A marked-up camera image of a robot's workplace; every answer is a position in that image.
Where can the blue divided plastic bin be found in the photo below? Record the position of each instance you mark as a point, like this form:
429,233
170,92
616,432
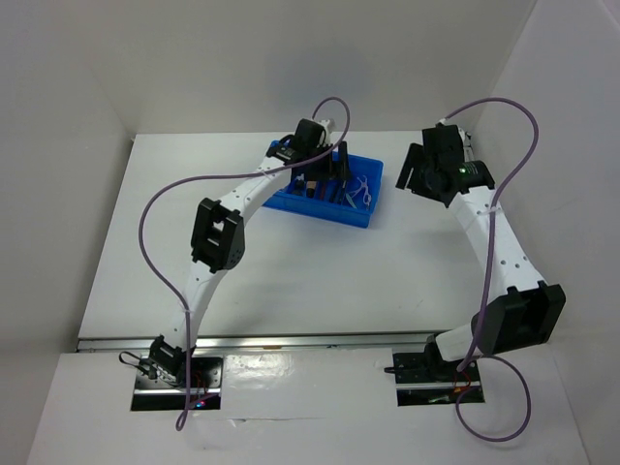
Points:
339,213

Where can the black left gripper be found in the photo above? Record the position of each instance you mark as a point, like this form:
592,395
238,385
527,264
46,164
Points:
343,167

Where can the mint green spatula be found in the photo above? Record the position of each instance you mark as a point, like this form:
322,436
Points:
355,202

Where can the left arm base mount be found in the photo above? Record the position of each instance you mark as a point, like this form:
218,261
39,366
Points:
156,391

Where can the dark green gold mascara tube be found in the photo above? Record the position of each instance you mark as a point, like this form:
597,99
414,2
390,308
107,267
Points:
341,192

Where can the black makeup brush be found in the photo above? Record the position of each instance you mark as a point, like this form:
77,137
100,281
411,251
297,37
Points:
335,191

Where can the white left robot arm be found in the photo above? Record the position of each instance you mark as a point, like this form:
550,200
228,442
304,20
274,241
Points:
218,240

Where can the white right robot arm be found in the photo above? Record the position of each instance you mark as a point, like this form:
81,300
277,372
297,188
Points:
520,309

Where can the aluminium front rail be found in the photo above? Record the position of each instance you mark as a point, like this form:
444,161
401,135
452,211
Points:
268,342

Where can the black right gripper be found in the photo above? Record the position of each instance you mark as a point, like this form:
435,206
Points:
416,159

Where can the beige foundation bottle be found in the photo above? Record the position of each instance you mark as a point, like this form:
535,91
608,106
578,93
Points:
310,189

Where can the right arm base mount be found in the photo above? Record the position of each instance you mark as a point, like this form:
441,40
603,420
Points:
417,383

